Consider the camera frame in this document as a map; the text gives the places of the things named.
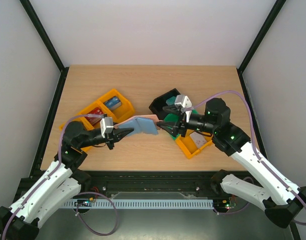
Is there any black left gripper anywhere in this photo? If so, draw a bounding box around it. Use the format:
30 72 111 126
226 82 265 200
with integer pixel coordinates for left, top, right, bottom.
79 122 134 150

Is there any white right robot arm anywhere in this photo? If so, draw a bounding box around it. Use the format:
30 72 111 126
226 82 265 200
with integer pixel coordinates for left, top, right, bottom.
157 95 306 229

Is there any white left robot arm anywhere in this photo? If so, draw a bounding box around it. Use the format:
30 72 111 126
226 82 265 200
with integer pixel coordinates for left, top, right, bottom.
0 117 134 240

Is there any teal card stack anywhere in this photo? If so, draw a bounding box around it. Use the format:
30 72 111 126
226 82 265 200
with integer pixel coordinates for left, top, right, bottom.
165 96 177 106

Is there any red card stack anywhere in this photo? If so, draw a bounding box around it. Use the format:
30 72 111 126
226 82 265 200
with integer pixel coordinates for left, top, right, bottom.
84 107 106 126

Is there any pale pink card stack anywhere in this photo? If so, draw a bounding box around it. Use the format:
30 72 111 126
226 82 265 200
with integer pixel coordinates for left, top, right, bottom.
189 132 209 149

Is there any blue card stack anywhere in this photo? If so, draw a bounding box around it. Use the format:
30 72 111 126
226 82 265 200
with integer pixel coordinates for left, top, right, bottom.
103 96 122 112

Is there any black storage bin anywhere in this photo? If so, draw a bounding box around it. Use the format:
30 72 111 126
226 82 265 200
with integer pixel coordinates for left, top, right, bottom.
148 88 192 122

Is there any yellow single storage bin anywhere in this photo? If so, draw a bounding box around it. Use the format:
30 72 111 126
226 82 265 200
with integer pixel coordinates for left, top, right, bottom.
175 130 213 159

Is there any yellow triple storage bin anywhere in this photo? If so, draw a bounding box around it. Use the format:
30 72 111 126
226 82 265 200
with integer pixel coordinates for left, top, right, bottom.
58 88 135 153

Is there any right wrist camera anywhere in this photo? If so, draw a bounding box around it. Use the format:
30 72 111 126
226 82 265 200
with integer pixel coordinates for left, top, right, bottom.
174 94 193 123

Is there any purple floor cable loop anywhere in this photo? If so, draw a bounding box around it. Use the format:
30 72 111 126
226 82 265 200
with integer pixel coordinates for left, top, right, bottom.
74 191 119 236

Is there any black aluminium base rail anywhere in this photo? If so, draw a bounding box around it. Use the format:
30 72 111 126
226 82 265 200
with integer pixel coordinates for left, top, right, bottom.
17 170 234 198

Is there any white slotted cable duct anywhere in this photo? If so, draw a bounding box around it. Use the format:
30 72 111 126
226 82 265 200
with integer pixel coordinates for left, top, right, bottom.
60 199 214 210

